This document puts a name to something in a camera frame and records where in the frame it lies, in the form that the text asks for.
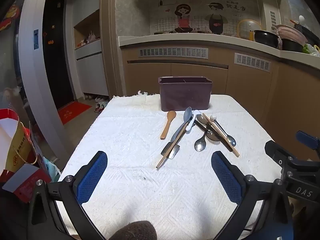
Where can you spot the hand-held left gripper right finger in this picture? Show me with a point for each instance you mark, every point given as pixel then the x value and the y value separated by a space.
pixel 226 177

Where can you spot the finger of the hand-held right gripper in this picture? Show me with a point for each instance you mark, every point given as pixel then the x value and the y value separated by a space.
pixel 307 138
pixel 275 150

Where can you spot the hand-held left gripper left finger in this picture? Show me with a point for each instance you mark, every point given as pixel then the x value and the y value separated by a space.
pixel 92 176

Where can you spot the small white-tipped metal spoon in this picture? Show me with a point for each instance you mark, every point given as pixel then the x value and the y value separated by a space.
pixel 231 141

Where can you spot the wooden chopstick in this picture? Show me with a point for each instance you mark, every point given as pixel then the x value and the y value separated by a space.
pixel 221 135
pixel 163 158

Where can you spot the white plastic spoon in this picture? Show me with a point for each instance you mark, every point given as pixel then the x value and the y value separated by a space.
pixel 191 125

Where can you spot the grey-blue plastic spoon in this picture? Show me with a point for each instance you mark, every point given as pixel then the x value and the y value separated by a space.
pixel 187 113

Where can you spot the wooden spoon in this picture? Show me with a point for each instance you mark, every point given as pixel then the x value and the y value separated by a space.
pixel 171 116

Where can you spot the purple utensil holder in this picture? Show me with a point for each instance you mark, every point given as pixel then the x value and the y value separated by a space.
pixel 185 95

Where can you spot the teal plastic bag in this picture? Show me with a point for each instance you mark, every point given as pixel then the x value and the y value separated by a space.
pixel 51 168

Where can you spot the white towel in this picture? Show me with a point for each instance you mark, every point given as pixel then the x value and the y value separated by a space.
pixel 125 142

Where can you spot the red doormat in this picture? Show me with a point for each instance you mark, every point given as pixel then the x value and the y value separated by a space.
pixel 73 112

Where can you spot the red box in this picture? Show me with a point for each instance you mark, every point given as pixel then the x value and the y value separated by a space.
pixel 25 182

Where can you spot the dark brown fuzzy object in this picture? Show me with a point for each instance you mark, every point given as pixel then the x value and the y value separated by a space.
pixel 135 231

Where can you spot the white shoes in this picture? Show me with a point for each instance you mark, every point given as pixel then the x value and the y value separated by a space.
pixel 96 97

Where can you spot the short grey vent grille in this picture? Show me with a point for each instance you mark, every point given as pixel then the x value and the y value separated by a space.
pixel 252 62

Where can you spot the red and yellow gift bag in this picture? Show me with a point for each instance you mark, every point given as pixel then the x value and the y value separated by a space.
pixel 10 135

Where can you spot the black pot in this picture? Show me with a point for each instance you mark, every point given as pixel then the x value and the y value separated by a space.
pixel 292 45
pixel 266 38

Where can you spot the pink colander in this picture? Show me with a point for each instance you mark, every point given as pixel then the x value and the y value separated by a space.
pixel 292 32

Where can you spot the white shelf cabinet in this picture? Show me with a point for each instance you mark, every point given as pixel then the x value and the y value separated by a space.
pixel 92 62

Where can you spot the yellow bottle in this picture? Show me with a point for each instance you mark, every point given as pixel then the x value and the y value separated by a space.
pixel 250 35

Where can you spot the dark door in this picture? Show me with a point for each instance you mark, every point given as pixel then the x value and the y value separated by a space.
pixel 56 62

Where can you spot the glass pot lid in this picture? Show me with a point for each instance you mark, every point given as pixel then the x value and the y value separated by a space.
pixel 246 28

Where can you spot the white kitchen countertop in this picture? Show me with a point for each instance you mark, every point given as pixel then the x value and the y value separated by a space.
pixel 200 40

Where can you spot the long grey vent grille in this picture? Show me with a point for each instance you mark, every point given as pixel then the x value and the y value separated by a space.
pixel 173 52

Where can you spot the white door frame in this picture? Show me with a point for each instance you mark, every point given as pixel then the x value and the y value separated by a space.
pixel 32 80

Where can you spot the cartoon wall poster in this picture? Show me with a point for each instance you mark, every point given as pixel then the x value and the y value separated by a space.
pixel 200 12

